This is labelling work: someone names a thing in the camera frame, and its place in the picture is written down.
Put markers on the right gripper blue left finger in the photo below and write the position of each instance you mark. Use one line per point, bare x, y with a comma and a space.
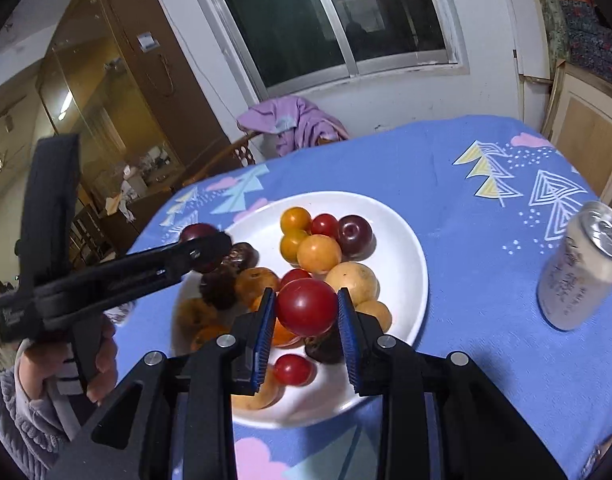
259, 335

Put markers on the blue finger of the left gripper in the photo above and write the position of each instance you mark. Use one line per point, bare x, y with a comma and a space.
210, 248

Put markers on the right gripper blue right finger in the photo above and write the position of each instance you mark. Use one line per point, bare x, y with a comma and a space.
351, 335

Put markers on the dark purple plum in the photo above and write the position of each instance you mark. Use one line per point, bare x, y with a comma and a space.
197, 230

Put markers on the large tan round fruit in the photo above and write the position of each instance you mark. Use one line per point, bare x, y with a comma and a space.
359, 280

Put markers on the red cherry tomato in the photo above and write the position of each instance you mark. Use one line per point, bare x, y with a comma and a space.
293, 370
294, 275
307, 307
324, 224

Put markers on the brown speckled persimmon fruit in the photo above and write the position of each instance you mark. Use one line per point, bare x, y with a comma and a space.
251, 283

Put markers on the small brown longan fruit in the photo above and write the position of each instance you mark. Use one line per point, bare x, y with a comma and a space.
194, 314

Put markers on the dark red plum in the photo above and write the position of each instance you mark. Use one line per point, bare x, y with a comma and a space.
354, 236

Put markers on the small yellow-orange tomato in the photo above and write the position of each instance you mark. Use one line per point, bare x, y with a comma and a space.
290, 243

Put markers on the pale tan fruit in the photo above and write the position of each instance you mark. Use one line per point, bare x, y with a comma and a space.
379, 311

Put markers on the large orange mandarin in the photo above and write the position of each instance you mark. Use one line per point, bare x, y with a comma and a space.
206, 334

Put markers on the speckled tan round fruit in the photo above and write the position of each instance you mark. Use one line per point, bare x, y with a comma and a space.
318, 254

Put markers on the person left hand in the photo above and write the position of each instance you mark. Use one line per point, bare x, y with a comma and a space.
39, 362

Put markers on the wooden chair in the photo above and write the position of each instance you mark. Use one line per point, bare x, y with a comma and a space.
237, 155

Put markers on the person grey striped sleeve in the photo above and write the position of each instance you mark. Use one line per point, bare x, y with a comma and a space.
34, 432

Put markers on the purple jacket on chair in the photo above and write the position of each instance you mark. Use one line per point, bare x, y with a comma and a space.
294, 123

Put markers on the blue patterned tablecloth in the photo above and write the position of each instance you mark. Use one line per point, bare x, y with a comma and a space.
486, 196

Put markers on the wooden glass cabinet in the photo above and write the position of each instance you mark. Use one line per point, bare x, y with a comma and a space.
114, 74

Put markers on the sliding glass window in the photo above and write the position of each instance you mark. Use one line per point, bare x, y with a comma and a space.
280, 47

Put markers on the white beverage can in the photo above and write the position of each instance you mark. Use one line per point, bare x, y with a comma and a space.
578, 277

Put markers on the framed board against wall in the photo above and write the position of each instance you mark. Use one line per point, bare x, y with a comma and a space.
578, 123

